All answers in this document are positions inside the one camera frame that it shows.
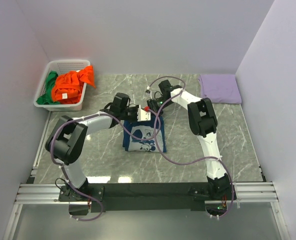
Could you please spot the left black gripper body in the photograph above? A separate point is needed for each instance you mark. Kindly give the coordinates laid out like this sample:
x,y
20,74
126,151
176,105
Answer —
x,y
130,114

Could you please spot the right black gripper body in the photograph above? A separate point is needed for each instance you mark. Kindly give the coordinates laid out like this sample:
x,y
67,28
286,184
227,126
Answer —
x,y
155,105

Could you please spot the blue t shirt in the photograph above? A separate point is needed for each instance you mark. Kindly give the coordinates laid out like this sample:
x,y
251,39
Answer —
x,y
142,130

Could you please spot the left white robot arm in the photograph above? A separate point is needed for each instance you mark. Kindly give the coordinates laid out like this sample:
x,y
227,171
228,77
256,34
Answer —
x,y
66,141

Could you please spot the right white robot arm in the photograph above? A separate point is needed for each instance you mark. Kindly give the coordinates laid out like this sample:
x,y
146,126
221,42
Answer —
x,y
203,124

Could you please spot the orange t shirt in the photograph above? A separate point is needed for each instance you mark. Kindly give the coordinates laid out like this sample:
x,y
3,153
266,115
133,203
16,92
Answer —
x,y
68,87

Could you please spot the folded purple t shirt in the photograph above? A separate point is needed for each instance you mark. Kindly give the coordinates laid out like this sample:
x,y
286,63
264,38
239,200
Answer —
x,y
220,88

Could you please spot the white plastic laundry basket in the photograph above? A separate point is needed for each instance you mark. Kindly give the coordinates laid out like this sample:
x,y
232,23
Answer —
x,y
61,67

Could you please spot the green t shirt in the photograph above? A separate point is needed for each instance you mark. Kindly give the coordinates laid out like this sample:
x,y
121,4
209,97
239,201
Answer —
x,y
46,98

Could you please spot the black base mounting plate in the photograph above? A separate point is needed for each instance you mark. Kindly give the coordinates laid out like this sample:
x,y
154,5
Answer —
x,y
147,196

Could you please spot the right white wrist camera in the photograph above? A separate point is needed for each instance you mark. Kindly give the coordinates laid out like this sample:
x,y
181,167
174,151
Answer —
x,y
150,92

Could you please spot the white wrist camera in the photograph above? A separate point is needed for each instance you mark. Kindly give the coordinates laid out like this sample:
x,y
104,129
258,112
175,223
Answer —
x,y
150,92
143,114

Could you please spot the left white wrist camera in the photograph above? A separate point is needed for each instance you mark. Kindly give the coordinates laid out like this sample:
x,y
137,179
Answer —
x,y
143,114

